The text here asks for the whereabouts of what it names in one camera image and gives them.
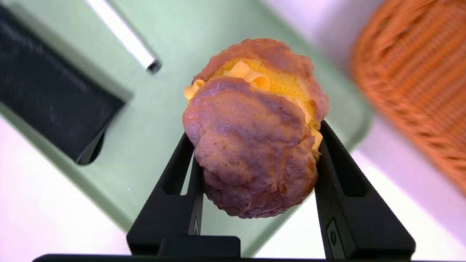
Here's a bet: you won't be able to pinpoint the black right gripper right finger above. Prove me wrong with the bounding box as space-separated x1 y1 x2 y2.
315 120 416 259

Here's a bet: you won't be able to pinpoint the white marker with black cap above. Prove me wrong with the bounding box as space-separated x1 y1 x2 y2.
84 0 162 73

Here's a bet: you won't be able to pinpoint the orange wicker basket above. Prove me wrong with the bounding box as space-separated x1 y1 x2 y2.
350 0 466 197

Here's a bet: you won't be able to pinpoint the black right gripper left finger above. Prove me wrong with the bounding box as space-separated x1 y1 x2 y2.
126 133 204 255

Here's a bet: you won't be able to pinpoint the light green plastic tray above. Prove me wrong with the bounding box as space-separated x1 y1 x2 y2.
0 0 374 257

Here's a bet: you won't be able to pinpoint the pink bread bun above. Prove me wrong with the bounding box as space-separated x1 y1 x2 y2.
182 38 330 219

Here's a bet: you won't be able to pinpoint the black fabric pouch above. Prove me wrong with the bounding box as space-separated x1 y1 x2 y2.
0 5 126 166

